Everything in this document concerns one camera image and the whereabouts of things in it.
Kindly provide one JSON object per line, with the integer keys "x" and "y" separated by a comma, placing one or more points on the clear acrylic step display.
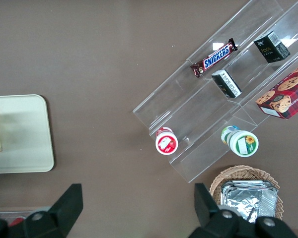
{"x": 208, "y": 119}

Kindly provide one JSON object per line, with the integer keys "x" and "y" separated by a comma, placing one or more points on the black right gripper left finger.
{"x": 62, "y": 210}

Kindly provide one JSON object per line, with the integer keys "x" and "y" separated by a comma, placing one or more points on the red cola bottle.
{"x": 17, "y": 221}

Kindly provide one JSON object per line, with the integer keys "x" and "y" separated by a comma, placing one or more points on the light tan wicker basket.
{"x": 241, "y": 173}

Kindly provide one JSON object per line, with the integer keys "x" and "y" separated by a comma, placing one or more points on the red cookie box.
{"x": 285, "y": 96}

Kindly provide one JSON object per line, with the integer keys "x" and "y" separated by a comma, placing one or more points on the beige plastic tray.
{"x": 24, "y": 134}

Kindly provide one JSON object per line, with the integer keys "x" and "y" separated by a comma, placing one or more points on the Snickers chocolate bar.
{"x": 214, "y": 58}

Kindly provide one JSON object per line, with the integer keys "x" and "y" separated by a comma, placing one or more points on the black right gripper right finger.
{"x": 213, "y": 223}

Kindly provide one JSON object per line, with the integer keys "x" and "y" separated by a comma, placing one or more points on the red lid yogurt cup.
{"x": 167, "y": 143}

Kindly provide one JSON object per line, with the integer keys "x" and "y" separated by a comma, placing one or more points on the small black carton box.
{"x": 227, "y": 83}
{"x": 272, "y": 47}

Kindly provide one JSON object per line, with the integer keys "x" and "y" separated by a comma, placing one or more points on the silver foil tray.
{"x": 248, "y": 200}

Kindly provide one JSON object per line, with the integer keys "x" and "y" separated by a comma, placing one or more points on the green lid yogurt cup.
{"x": 243, "y": 143}

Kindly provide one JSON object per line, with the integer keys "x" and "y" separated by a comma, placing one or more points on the clear acrylic bottle rack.
{"x": 15, "y": 213}

